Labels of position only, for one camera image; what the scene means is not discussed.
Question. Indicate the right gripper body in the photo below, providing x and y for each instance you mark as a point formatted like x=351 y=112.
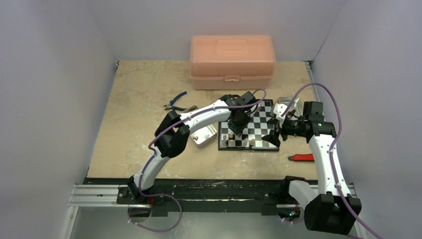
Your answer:
x=283 y=130

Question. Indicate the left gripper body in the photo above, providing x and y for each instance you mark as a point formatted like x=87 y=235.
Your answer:
x=238 y=126

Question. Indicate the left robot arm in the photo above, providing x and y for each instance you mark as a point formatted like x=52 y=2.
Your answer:
x=172 y=134

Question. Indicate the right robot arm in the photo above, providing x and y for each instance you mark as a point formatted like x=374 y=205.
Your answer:
x=332 y=207

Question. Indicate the black white chess board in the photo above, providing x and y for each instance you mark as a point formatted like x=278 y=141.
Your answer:
x=256 y=128

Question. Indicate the gold metal tin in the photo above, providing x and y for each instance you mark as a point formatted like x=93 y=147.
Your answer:
x=296 y=106

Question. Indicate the red black utility knife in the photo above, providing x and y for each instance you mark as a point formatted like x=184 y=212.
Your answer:
x=301 y=158

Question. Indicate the silver pink metal tin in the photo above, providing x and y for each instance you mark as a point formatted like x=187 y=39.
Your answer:
x=206 y=134

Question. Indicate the pink plastic storage box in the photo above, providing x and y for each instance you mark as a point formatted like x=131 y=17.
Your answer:
x=231 y=62

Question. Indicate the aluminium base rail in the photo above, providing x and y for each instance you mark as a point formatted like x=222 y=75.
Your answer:
x=267 y=197

